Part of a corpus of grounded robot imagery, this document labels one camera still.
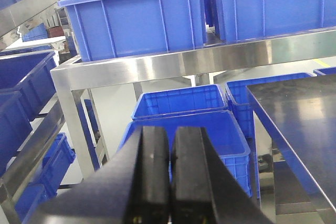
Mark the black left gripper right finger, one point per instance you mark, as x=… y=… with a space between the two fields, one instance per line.
x=203 y=189

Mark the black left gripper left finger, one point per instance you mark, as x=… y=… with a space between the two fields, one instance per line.
x=133 y=187

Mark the large blue crate on shelf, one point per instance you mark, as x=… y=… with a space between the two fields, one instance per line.
x=106 y=29

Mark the blue floor crate near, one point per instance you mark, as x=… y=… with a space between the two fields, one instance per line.
x=223 y=131

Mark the blue floor crate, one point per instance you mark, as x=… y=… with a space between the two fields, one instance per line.
x=181 y=101
x=237 y=95
x=223 y=131

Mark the blue bin lower left rack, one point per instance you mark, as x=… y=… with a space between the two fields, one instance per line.
x=47 y=180

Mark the blue floor crate far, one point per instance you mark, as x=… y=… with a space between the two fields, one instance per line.
x=181 y=101

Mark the blue floor crate right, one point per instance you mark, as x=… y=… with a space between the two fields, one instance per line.
x=237 y=95

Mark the left steel rack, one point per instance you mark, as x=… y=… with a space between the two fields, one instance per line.
x=22 y=147

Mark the stainless steel work table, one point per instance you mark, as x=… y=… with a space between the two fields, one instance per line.
x=299 y=115

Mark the blue bin on left rack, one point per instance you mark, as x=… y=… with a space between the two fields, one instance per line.
x=30 y=75

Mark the stainless steel shelf frame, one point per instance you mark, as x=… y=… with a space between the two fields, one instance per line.
x=72 y=77

